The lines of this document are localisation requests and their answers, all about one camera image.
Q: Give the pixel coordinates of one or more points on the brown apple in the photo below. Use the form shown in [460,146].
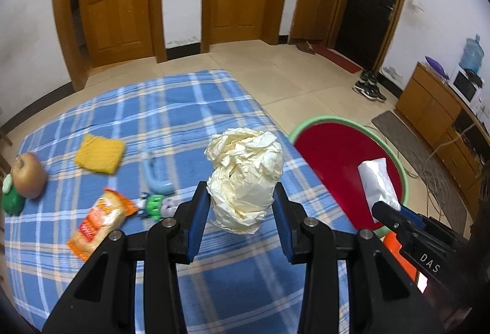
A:
[28,175]

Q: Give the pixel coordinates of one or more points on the purple cloth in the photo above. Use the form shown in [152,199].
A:
[436,66]

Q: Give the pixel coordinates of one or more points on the cream paper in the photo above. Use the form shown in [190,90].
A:
[245,181]

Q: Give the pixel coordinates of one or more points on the blue plaid tablecloth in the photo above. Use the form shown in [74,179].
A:
[249,280]

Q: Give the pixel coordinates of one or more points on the white wall switch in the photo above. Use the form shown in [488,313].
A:
[417,4]

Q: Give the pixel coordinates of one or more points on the white microwave oven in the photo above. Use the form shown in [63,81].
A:
[463,87]

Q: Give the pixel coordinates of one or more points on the grey floor mat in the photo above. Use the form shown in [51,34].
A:
[398,131]

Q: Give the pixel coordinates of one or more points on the wooden sideboard cabinet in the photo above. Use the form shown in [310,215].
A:
[428,104]

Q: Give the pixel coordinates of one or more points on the low wooden wall cabinet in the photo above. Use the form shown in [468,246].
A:
[312,12]

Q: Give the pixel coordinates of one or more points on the brown slipper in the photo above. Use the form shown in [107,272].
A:
[306,47]

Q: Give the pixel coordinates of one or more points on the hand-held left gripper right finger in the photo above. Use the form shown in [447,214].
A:
[285,230]

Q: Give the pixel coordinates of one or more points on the green flower-shaped container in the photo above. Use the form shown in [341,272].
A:
[11,202]

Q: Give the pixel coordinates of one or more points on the small yellow foam net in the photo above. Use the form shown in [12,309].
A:
[99,154]

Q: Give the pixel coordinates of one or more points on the blue water jug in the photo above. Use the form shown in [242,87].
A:
[470,54]

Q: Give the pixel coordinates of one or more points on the black sneaker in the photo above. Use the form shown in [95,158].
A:
[369,91]
[369,77]

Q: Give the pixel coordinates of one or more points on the red door mat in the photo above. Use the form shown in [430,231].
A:
[338,60]

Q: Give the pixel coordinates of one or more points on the small green plastic item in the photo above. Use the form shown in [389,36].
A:
[155,206]

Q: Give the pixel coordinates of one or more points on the dark entrance door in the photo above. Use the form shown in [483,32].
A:
[369,1]

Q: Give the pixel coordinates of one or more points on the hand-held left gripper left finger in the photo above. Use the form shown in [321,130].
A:
[197,227]

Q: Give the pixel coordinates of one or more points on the orange snack packet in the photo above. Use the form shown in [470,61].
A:
[99,223]

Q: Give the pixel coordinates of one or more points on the red basin with green rim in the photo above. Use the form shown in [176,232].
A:
[329,158]

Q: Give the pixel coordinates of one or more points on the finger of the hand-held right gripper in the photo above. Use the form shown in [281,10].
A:
[388,215]

